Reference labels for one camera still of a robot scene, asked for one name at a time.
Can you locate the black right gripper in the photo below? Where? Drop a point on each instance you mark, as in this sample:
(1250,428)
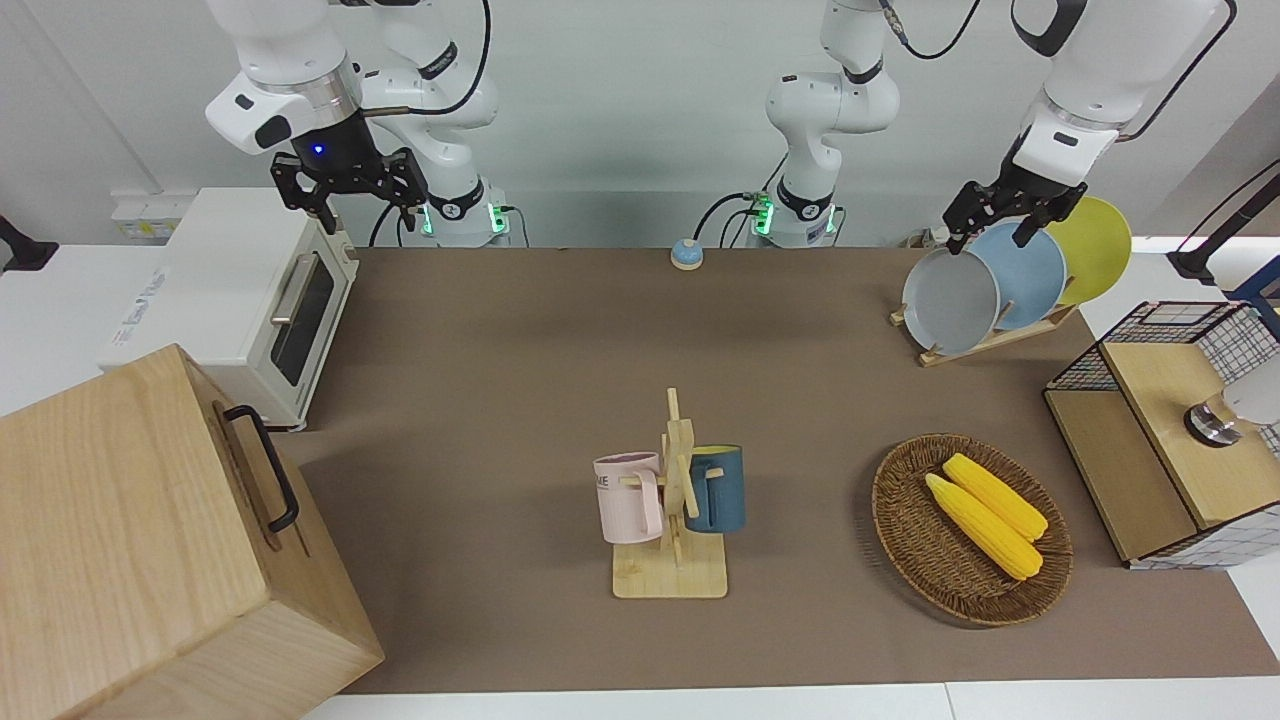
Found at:
(335,150)

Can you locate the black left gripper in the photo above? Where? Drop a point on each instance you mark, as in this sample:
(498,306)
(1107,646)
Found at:
(1035,190)

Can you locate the gray plate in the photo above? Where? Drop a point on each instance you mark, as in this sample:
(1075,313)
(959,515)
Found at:
(950,300)

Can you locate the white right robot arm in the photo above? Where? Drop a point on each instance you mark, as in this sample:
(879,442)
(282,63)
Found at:
(280,40)

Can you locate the light blue plate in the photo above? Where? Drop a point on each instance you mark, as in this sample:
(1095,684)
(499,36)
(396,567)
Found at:
(1030,280)

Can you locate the yellow plate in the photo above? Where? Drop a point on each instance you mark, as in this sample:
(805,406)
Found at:
(1100,250)

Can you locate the wooden plate rack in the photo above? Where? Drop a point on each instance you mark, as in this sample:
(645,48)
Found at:
(950,355)

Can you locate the white toaster oven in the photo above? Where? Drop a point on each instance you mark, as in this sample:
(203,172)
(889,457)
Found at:
(230,270)

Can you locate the brown table mat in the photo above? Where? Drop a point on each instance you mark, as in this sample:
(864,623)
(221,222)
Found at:
(500,400)

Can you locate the yellow corn cob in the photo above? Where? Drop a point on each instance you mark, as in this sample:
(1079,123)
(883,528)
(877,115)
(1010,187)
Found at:
(985,528)
(1000,495)

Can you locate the white cylindrical grinder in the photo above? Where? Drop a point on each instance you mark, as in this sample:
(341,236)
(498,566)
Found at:
(1255,395)

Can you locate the blue service bell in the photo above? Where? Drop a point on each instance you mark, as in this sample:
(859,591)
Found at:
(686,255)

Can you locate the brown wicker basket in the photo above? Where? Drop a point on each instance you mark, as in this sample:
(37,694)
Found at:
(920,540)

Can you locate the black stand foot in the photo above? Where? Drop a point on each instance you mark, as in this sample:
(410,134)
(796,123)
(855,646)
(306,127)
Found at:
(20,255)

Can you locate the dark blue mug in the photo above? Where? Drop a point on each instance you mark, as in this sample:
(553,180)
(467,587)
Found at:
(722,490)

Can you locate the pink mug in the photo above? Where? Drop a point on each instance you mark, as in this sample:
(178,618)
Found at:
(625,500)

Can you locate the wooden drawer box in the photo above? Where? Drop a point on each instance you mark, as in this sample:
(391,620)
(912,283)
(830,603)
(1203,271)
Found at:
(120,540)

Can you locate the wooden mug tree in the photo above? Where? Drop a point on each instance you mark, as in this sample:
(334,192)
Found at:
(670,575)

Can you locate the black camera stand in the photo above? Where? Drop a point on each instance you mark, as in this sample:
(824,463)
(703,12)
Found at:
(1195,265)

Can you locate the blue metal frame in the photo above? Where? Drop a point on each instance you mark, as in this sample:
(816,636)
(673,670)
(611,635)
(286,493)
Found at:
(1262,290)

